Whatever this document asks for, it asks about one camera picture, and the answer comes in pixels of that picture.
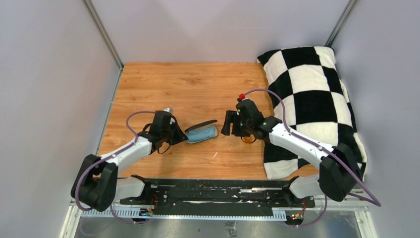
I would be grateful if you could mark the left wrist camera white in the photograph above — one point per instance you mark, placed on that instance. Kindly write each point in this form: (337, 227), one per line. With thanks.
(169, 110)

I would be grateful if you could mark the black white checkered blanket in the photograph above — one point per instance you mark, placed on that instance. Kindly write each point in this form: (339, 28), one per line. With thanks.
(306, 91)

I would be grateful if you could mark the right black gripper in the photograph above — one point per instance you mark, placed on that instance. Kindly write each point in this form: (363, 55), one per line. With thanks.
(232, 116)

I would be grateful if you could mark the black glasses case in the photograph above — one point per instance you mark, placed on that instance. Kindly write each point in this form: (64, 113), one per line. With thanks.
(202, 126)

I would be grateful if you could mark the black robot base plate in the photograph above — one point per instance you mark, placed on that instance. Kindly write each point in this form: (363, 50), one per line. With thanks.
(213, 197)

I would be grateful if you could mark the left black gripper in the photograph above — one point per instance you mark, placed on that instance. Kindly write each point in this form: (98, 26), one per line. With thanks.
(180, 136)

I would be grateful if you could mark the aluminium rail frame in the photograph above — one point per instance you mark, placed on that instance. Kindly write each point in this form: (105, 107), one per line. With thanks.
(328, 219)

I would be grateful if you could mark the light blue cleaning cloth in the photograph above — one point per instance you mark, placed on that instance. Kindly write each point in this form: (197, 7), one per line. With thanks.
(198, 135)

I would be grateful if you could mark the orange sunglasses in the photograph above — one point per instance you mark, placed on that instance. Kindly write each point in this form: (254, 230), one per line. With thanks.
(248, 139)

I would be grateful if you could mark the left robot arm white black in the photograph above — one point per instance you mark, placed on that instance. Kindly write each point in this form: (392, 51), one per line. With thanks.
(98, 185)

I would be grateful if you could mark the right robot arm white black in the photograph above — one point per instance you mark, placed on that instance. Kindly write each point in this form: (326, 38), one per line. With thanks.
(337, 166)

